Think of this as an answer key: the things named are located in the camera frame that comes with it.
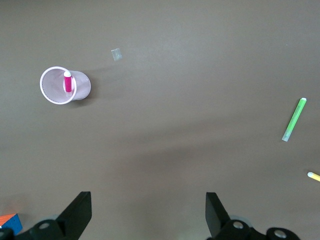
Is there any pink mesh cup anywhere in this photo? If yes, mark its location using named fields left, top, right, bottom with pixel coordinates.
left=39, top=65, right=92, bottom=106

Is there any green marker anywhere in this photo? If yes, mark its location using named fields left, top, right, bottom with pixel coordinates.
left=281, top=97, right=308, bottom=143

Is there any orange and blue box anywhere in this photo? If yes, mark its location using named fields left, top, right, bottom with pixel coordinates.
left=0, top=212, right=24, bottom=236

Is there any yellow marker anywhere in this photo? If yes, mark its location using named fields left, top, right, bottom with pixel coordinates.
left=306, top=171, right=320, bottom=183

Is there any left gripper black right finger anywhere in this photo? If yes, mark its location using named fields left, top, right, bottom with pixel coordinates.
left=205, top=191, right=301, bottom=240

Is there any brown table cover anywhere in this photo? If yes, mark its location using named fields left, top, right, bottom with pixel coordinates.
left=0, top=0, right=320, bottom=240

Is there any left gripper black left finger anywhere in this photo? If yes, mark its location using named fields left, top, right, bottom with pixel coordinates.
left=0, top=191, right=93, bottom=240

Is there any pink marker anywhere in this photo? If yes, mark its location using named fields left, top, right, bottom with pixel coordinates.
left=62, top=70, right=74, bottom=98

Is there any clear tape piece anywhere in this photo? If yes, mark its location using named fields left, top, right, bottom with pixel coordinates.
left=110, top=47, right=124, bottom=62

